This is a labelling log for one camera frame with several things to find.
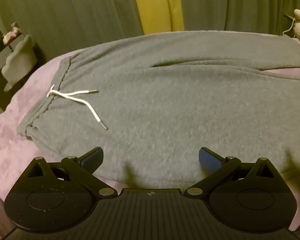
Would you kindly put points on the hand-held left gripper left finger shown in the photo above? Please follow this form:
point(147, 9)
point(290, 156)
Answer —
point(93, 158)

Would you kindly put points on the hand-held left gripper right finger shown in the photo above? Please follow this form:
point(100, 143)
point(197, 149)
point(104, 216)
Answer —
point(208, 160)

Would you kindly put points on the grey pants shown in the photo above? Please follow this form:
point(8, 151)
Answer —
point(165, 105)

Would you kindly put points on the pink blanket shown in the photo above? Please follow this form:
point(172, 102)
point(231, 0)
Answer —
point(15, 130)

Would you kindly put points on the small pink figure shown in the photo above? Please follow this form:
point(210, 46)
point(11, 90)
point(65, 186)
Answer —
point(12, 33)

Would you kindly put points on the grey-green curtain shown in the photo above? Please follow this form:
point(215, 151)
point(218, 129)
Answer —
point(77, 10)
point(235, 5)

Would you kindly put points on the yellow panel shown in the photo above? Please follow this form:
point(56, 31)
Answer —
point(152, 5)

